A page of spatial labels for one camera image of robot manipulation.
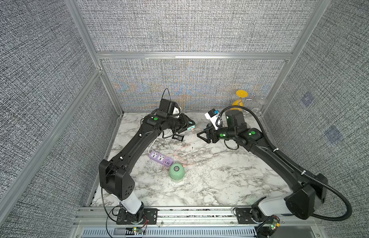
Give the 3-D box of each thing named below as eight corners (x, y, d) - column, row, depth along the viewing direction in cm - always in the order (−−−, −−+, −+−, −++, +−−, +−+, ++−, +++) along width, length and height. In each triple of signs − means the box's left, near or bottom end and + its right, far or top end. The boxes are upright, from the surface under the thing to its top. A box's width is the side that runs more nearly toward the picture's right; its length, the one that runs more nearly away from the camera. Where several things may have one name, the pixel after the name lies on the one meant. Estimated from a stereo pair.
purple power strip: (148, 158, 96) (147, 156, 93) (152, 152, 99) (151, 149, 96) (170, 168, 92) (169, 165, 89) (173, 160, 95) (173, 158, 92)
